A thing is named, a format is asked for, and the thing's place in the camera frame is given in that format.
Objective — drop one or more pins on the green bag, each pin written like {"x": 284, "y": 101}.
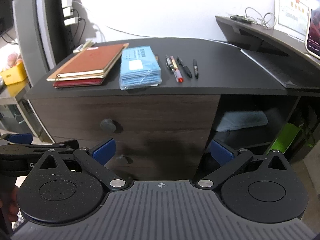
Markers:
{"x": 285, "y": 137}

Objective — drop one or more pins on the tan pen with red tip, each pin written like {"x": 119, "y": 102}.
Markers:
{"x": 176, "y": 68}

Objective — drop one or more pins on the blue envelope pack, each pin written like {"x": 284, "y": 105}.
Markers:
{"x": 140, "y": 67}

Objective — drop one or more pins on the framed certificate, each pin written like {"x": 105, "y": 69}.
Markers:
{"x": 290, "y": 12}

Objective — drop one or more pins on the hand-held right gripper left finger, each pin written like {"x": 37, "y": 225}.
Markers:
{"x": 103, "y": 151}

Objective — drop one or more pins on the light blue cloth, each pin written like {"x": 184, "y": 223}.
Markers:
{"x": 240, "y": 121}

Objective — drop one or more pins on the long black pen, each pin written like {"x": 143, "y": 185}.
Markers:
{"x": 184, "y": 67}

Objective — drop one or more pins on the yellow plastic bin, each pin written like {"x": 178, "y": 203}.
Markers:
{"x": 15, "y": 75}

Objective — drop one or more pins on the reddish brown notebook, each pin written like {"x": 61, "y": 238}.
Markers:
{"x": 92, "y": 60}

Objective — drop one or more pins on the short black pen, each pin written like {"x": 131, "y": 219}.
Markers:
{"x": 195, "y": 68}

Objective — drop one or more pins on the green circuit board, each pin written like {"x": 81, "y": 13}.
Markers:
{"x": 243, "y": 19}

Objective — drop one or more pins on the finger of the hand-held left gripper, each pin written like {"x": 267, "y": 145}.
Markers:
{"x": 63, "y": 145}
{"x": 21, "y": 138}

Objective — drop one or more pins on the person's left hand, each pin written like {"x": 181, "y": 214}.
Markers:
{"x": 11, "y": 205}

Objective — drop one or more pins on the white charger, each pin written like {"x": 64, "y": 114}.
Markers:
{"x": 68, "y": 12}
{"x": 66, "y": 2}
{"x": 71, "y": 21}

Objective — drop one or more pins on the smartphone with lit screen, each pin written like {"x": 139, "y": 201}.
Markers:
{"x": 313, "y": 30}

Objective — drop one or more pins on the black and silver pen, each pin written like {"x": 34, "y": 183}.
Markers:
{"x": 169, "y": 63}

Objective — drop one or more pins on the black monitor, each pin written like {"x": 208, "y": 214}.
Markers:
{"x": 5, "y": 10}

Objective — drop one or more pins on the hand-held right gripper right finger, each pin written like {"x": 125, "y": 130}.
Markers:
{"x": 221, "y": 152}

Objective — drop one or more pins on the dark red notebook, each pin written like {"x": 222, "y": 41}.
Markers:
{"x": 77, "y": 83}

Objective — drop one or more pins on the dark wooden desk cabinet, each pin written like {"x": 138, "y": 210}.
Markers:
{"x": 212, "y": 90}

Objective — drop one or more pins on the dark desk riser shelf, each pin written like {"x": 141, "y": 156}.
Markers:
{"x": 250, "y": 35}

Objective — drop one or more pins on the grey monitor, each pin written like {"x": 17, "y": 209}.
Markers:
{"x": 27, "y": 30}

